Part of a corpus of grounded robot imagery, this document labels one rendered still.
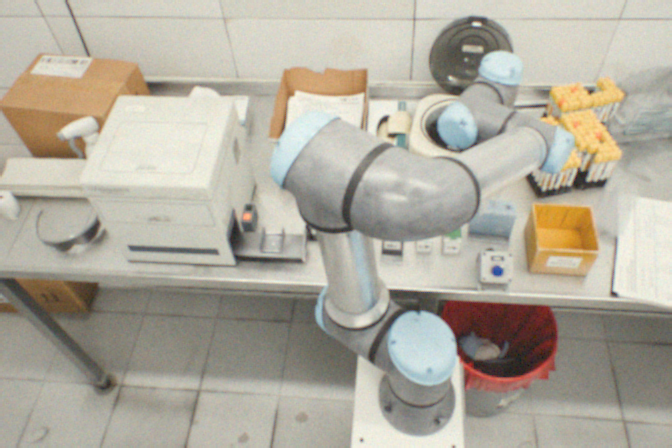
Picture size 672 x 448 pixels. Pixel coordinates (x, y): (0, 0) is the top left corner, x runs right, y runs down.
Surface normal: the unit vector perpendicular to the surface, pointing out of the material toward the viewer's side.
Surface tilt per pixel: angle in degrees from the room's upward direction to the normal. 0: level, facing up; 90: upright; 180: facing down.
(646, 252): 0
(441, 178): 32
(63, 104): 2
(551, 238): 0
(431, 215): 68
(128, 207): 90
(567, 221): 90
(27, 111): 89
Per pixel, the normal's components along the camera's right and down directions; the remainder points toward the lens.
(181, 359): -0.05, -0.60
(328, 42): -0.09, 0.80
